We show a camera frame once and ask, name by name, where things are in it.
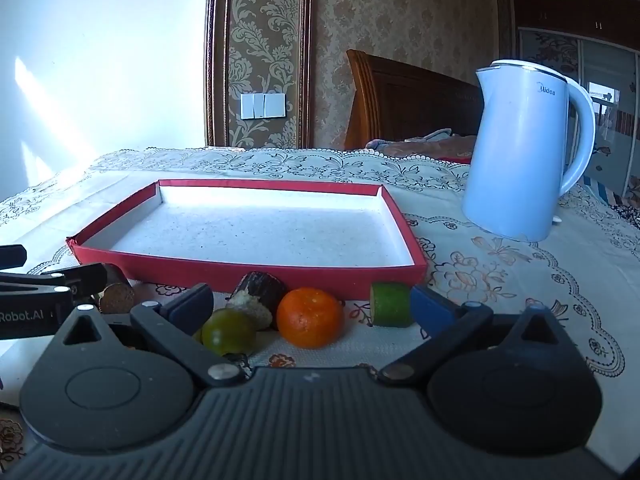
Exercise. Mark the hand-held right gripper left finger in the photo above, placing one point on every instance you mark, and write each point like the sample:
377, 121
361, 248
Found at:
190, 307

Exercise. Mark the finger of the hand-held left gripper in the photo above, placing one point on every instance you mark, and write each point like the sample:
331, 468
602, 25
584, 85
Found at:
12, 256
85, 277

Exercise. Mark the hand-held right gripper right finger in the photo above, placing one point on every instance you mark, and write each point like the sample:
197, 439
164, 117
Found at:
427, 305

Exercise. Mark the green cucumber piece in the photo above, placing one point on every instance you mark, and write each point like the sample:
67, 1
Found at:
392, 305

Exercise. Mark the brown longan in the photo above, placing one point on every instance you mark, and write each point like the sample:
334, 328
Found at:
117, 299

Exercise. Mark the red cardboard tray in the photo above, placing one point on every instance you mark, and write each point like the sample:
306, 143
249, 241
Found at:
250, 230

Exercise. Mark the orange mandarin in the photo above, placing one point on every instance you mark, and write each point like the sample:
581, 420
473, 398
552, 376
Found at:
310, 317

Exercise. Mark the pink brown blanket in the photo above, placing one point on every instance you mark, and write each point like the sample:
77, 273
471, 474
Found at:
425, 150

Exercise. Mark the grey cloth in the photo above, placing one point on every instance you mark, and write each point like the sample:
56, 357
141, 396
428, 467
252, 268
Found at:
437, 134

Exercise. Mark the white electric kettle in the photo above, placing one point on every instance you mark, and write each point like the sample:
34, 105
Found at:
520, 160

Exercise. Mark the wooden bed headboard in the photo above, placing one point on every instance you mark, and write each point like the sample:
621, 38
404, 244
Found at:
400, 105

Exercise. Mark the wardrobe with sliding doors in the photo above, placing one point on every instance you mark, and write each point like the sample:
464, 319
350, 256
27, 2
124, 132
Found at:
550, 50

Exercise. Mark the white wall light switch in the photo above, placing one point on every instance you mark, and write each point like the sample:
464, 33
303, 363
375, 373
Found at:
263, 105

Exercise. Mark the framed floral wall panel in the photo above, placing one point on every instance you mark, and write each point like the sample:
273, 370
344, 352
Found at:
217, 60

